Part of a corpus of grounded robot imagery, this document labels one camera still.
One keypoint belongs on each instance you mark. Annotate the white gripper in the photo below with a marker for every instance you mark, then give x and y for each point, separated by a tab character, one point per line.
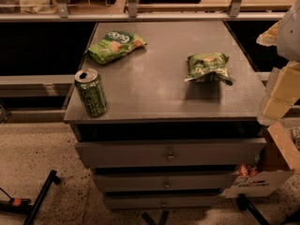
290	35

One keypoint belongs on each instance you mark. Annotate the green jalapeno chip bag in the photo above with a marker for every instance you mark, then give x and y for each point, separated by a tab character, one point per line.
208	67

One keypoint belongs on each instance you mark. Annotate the light green chip bag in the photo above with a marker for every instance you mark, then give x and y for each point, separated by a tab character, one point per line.
114	45

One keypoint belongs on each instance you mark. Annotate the green soda can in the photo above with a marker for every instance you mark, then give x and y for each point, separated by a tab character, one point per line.
91	92

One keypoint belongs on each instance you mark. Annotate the cardboard box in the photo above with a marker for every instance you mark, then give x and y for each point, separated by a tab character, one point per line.
279	161

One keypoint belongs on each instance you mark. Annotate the top grey drawer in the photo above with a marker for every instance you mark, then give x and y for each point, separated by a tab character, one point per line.
169	153

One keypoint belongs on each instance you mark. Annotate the grey drawer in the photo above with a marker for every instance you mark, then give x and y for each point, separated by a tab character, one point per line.
130	182
119	203
169	153

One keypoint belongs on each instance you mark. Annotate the red snack packet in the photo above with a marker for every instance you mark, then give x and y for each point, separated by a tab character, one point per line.
247	170

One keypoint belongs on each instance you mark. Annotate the grey drawer cabinet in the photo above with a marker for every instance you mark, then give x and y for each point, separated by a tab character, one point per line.
149	99

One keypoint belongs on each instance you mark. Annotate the black right stand leg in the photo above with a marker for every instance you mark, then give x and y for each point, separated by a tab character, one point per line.
245	204

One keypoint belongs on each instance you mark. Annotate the middle grey drawer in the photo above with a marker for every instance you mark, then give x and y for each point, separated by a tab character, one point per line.
130	182

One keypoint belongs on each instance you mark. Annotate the bottom grey drawer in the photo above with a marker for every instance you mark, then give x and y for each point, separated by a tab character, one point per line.
119	203

